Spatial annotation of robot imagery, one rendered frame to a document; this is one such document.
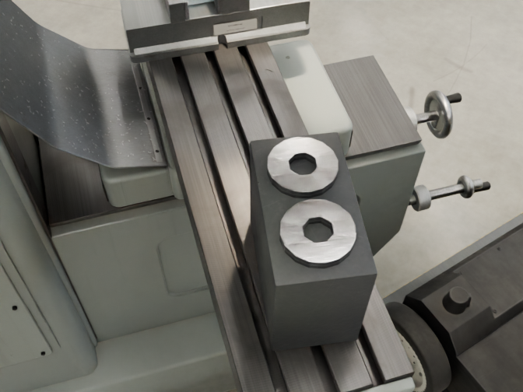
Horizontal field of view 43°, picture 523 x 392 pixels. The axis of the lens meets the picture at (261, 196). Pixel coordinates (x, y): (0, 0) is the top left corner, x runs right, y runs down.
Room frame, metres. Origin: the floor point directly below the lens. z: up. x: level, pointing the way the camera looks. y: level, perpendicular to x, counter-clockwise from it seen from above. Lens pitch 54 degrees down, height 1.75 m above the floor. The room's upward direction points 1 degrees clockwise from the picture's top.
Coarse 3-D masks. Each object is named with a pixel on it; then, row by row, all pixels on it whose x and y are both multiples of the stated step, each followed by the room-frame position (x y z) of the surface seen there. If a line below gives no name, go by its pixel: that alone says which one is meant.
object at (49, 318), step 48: (0, 144) 0.66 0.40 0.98; (0, 192) 0.63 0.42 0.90; (0, 240) 0.60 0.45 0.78; (48, 240) 0.66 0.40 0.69; (0, 288) 0.58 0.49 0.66; (48, 288) 0.62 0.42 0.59; (0, 336) 0.56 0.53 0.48; (48, 336) 0.59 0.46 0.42; (96, 336) 0.67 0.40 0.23; (0, 384) 0.54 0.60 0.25; (48, 384) 0.56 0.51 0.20
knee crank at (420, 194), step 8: (464, 176) 0.97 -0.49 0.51; (456, 184) 0.96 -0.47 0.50; (464, 184) 0.95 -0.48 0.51; (472, 184) 0.95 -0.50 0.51; (480, 184) 0.96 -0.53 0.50; (488, 184) 0.97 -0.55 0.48; (416, 192) 0.92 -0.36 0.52; (424, 192) 0.92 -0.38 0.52; (432, 192) 0.93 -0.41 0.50; (440, 192) 0.93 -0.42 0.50; (448, 192) 0.93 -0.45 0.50; (456, 192) 0.94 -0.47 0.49; (464, 192) 0.94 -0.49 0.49; (472, 192) 0.93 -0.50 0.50; (416, 200) 0.91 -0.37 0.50; (424, 200) 0.90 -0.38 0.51; (416, 208) 0.90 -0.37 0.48; (424, 208) 0.89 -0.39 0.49
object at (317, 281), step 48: (288, 144) 0.55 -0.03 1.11; (336, 144) 0.56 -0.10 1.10; (288, 192) 0.48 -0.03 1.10; (336, 192) 0.49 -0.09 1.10; (288, 240) 0.41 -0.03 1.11; (336, 240) 0.41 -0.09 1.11; (288, 288) 0.35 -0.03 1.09; (336, 288) 0.36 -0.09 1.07; (288, 336) 0.36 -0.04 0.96; (336, 336) 0.37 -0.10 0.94
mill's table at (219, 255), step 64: (192, 64) 0.92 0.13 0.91; (256, 64) 0.92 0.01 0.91; (192, 128) 0.76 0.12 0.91; (256, 128) 0.76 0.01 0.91; (192, 192) 0.62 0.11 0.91; (256, 320) 0.41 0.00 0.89; (384, 320) 0.40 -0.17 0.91; (256, 384) 0.31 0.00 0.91; (320, 384) 0.31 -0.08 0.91; (384, 384) 0.31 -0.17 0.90
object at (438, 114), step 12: (432, 96) 1.11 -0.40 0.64; (444, 96) 1.08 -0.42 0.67; (456, 96) 1.08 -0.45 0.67; (408, 108) 1.07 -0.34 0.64; (432, 108) 1.10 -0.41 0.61; (444, 108) 1.05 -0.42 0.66; (420, 120) 1.06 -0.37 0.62; (432, 120) 1.06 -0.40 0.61; (444, 120) 1.04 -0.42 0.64; (432, 132) 1.06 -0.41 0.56; (444, 132) 1.03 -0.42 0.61
